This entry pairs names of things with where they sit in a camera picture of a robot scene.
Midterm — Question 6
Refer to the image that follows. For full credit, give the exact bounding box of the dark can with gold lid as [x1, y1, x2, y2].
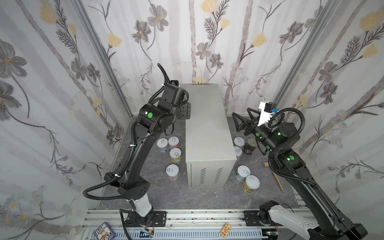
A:
[244, 138, 257, 155]

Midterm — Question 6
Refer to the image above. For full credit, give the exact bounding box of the green orange label can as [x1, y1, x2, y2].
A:
[243, 175, 261, 194]

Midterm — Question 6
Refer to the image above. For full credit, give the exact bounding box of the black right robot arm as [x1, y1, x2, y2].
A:
[232, 108, 368, 240]

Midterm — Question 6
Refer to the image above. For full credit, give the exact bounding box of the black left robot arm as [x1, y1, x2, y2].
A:
[83, 64, 191, 226]

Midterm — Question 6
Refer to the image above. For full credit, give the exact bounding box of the white-lid green label can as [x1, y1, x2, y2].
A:
[233, 137, 246, 149]

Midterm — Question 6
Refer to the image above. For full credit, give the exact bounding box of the white-lid pink can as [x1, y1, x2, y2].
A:
[168, 136, 180, 150]
[166, 164, 179, 181]

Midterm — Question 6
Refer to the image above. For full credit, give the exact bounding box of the wooden mallet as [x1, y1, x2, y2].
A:
[263, 162, 284, 191]

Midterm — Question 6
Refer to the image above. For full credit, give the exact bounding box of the white-lid teal can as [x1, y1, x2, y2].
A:
[157, 138, 169, 153]

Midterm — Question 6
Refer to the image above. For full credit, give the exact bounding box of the white-lid grey can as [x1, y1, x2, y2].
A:
[236, 165, 251, 182]

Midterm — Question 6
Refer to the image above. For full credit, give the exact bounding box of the white-lid yellow can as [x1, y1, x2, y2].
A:
[170, 148, 182, 163]

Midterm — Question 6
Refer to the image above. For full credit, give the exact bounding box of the grey metal cabinet box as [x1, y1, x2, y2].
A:
[185, 84, 237, 189]

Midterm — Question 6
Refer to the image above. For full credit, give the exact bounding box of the white-lid pink can front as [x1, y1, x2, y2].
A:
[166, 164, 179, 181]

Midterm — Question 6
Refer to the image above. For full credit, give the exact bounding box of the small orange tag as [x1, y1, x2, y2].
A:
[220, 223, 232, 238]

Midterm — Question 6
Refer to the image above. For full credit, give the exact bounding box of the blue printed card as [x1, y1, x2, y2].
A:
[93, 222, 116, 240]

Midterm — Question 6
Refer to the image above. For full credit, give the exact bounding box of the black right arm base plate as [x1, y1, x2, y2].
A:
[243, 210, 271, 227]

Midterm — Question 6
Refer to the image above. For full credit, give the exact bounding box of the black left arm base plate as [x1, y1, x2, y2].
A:
[124, 211, 167, 228]

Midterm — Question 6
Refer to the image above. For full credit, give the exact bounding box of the aluminium corner wall post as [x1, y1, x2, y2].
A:
[273, 0, 340, 107]

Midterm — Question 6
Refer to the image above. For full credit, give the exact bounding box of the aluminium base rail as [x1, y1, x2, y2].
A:
[80, 204, 316, 240]

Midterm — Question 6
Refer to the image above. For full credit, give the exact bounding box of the white cable duct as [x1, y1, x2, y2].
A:
[128, 229, 269, 240]

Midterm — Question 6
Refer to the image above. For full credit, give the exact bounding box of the left corner wall post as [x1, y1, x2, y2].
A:
[71, 0, 133, 118]

